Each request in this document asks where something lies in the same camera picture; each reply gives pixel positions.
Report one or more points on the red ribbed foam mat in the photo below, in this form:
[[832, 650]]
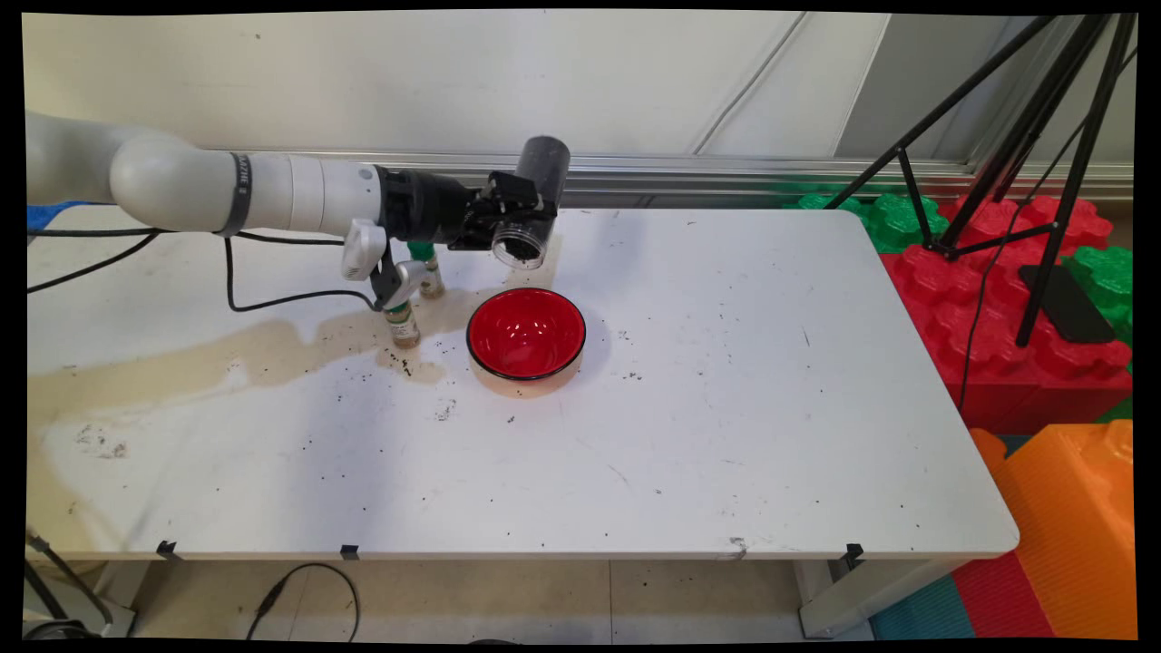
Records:
[[998, 594]]

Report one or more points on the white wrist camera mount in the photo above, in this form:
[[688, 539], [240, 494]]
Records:
[[363, 249]]

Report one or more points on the aluminium wall rail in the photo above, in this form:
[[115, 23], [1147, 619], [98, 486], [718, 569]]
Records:
[[680, 177]]

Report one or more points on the teal foam floor mat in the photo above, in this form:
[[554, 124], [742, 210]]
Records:
[[921, 612]]

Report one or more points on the orange foam block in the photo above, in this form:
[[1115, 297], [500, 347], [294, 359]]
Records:
[[1070, 526]]

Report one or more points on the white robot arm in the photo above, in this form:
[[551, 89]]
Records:
[[181, 186]]

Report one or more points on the large red foam block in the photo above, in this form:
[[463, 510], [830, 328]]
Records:
[[998, 363]]

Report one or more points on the red enamel bowl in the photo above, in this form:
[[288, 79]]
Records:
[[526, 331]]

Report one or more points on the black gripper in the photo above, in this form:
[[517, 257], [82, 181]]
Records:
[[422, 207]]

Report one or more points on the black floor equipment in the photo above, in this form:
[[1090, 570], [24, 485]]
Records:
[[54, 630]]

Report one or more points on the black tripod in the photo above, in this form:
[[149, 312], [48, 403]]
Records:
[[1075, 181]]

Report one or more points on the clear plastic jar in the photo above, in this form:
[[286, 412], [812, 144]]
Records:
[[544, 163]]

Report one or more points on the green foam building block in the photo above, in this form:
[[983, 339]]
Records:
[[821, 201], [898, 222], [1107, 281], [1117, 413]]

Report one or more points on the black smartphone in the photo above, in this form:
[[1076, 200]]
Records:
[[1070, 308]]

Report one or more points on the green capped spice bottle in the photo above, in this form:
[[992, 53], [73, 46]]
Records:
[[404, 328], [430, 277]]

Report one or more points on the blue plastic piece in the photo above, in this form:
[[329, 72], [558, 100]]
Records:
[[45, 216]]

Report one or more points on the white table leg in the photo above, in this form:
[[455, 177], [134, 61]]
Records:
[[122, 589], [853, 599]]

